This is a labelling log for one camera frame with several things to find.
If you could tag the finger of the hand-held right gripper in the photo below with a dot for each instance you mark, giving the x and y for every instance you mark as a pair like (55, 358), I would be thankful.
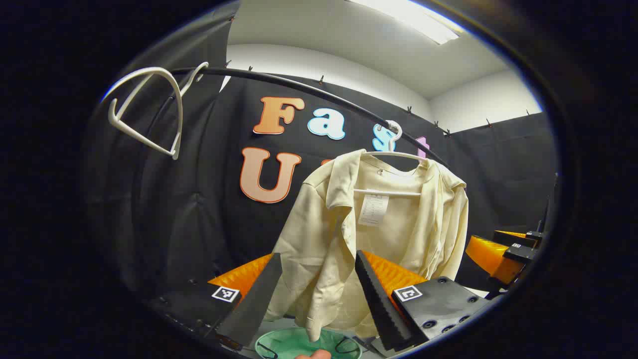
(534, 237)
(521, 254)

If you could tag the cream jacket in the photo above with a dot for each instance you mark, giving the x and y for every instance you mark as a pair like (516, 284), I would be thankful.
(319, 234)

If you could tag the white plastic clothes hanger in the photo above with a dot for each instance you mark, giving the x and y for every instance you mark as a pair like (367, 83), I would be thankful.
(180, 119)
(389, 192)

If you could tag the black clothes rack rail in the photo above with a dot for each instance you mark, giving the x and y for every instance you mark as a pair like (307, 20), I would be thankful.
(249, 73)

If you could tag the green laundry hamper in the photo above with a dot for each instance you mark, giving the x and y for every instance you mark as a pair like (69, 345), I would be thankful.
(289, 344)

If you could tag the ceiling light panel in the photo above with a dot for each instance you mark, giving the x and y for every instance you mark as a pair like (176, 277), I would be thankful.
(423, 22)

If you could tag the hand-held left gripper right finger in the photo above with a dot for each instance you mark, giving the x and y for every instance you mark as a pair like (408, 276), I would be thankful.
(381, 304)

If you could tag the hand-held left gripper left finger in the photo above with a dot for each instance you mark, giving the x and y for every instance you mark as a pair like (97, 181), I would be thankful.
(251, 304)

